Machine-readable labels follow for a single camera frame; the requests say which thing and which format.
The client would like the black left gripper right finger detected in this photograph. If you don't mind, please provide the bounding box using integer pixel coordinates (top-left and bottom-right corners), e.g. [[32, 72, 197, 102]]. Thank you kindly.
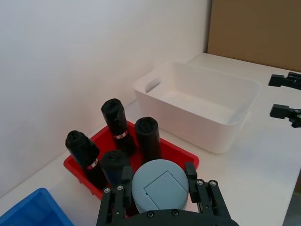
[[184, 161, 232, 222]]

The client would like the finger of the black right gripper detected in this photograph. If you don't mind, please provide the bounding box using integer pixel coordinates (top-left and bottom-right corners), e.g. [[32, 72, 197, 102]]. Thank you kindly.
[[269, 104, 301, 129], [269, 72, 301, 90]]

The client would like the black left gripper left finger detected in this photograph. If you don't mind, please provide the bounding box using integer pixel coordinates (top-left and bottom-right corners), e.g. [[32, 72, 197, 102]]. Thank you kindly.
[[95, 165, 134, 226]]

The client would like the grey plastic cylinder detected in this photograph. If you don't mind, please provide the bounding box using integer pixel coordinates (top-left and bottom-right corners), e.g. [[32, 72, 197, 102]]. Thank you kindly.
[[131, 159, 190, 214]]

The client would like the black roll without band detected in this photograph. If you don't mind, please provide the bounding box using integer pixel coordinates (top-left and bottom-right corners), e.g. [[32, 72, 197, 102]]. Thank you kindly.
[[101, 150, 130, 188], [135, 116, 162, 163]]

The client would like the red plastic bin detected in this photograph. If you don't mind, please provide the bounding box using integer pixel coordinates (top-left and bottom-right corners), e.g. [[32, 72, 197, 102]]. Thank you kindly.
[[63, 121, 200, 200]]

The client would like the brown board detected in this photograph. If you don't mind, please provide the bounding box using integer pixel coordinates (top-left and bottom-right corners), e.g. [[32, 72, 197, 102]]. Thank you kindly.
[[208, 0, 301, 73]]

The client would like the black roll with white band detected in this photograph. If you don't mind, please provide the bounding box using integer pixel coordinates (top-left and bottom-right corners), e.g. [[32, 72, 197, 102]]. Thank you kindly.
[[65, 130, 109, 191], [101, 98, 136, 156]]

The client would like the white plastic bin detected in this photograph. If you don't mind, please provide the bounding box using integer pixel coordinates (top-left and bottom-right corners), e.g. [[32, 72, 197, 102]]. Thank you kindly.
[[133, 60, 262, 155]]

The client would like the blue plastic bin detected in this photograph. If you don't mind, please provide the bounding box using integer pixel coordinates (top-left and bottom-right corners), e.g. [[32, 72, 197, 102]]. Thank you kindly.
[[0, 187, 75, 226]]

